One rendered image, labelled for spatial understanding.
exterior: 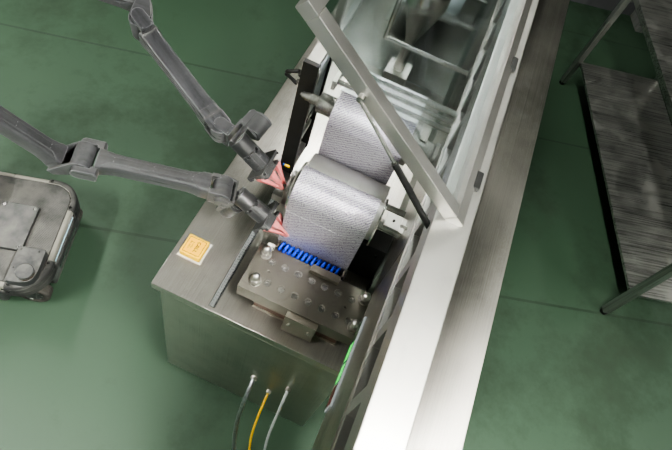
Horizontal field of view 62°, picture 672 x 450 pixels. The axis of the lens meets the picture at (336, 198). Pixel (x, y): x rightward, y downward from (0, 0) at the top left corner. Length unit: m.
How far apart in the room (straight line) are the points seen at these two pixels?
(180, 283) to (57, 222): 1.04
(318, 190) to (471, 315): 0.53
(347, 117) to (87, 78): 2.20
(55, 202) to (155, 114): 0.86
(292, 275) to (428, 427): 0.69
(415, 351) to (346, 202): 0.62
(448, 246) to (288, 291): 0.68
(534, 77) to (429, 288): 1.03
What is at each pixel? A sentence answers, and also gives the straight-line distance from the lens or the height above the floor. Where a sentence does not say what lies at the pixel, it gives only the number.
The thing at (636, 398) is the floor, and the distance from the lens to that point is 3.42.
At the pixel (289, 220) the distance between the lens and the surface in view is 1.66.
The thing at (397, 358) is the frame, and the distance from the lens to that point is 1.02.
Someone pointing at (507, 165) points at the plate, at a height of 1.44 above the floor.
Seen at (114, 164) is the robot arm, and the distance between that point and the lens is 1.65.
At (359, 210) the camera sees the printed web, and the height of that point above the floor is 1.31.
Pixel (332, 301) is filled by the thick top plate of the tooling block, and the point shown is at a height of 1.03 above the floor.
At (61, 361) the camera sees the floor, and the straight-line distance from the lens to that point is 2.75.
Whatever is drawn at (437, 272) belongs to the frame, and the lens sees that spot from 1.12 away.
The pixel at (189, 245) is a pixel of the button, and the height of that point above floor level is 0.92.
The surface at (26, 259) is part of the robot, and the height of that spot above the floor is 0.28.
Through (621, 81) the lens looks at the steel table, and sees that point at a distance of 4.44.
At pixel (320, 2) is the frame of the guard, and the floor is 2.01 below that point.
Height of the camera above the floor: 2.58
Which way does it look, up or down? 55 degrees down
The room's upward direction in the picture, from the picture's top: 22 degrees clockwise
